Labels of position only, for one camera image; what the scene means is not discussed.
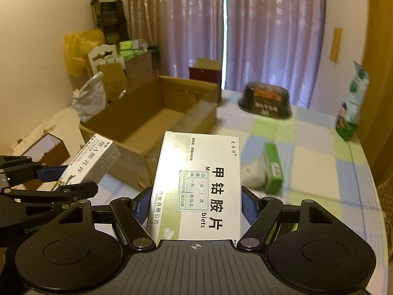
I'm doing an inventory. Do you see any green white carton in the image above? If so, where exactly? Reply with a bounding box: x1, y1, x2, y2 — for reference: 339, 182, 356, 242
264, 143, 284, 195

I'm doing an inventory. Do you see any brown cardboard box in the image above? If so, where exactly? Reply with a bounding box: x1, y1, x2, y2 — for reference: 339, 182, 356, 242
79, 76, 221, 189

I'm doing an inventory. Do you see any yellow plastic bag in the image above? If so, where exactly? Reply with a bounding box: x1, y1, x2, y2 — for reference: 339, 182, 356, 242
63, 29, 105, 77

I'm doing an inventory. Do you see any silver foil bag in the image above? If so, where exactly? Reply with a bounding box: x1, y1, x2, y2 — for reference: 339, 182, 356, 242
72, 71, 107, 123

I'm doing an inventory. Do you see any purple curtain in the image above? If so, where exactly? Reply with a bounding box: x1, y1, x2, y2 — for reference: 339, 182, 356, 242
128, 0, 326, 107

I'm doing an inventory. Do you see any dark red small box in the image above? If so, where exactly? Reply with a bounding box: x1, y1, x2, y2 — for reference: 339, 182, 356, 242
189, 58, 222, 85

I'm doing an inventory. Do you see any green white snack bag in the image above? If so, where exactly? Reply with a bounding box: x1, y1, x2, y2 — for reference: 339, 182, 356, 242
335, 61, 369, 141

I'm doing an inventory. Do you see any cardboard box with green packs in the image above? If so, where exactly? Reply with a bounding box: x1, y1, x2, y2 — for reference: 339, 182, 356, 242
85, 39, 161, 102

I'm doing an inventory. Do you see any black instant noodle bowl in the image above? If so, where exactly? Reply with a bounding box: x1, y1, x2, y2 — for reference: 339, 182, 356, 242
238, 82, 292, 119

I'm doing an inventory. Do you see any black step ladder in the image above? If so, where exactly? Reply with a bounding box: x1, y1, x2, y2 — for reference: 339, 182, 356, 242
91, 0, 129, 45

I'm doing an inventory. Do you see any brown curtain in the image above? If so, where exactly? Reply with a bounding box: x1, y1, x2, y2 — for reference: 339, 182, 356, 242
357, 0, 392, 185

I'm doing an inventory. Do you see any white square night light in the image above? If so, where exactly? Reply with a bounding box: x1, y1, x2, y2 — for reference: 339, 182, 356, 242
241, 157, 267, 190

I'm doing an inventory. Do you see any white medicine box green print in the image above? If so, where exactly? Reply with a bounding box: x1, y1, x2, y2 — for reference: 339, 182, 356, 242
147, 131, 242, 243

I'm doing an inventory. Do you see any checkered tablecloth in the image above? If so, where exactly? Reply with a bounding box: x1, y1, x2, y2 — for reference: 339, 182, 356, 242
92, 89, 388, 283

